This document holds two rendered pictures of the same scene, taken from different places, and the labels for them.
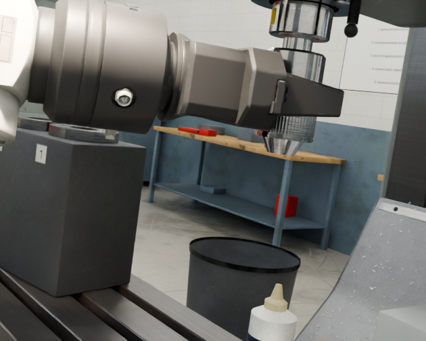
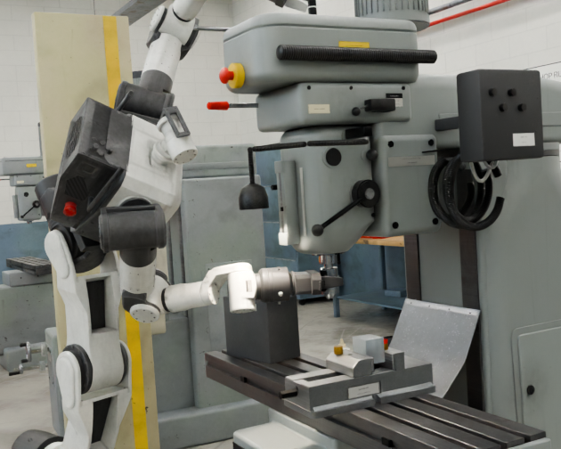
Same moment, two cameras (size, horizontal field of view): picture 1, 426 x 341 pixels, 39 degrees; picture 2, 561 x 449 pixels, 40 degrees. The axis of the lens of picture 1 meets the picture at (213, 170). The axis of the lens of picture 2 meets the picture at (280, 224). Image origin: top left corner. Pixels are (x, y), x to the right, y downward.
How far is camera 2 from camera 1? 1.54 m
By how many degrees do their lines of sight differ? 11
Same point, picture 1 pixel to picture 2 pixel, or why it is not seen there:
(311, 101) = (333, 282)
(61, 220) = (267, 332)
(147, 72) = (285, 286)
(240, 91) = (311, 285)
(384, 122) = not seen: hidden behind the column
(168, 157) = (349, 265)
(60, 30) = (262, 281)
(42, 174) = (256, 315)
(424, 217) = (420, 305)
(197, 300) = not seen: hidden behind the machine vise
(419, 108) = (410, 257)
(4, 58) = (250, 290)
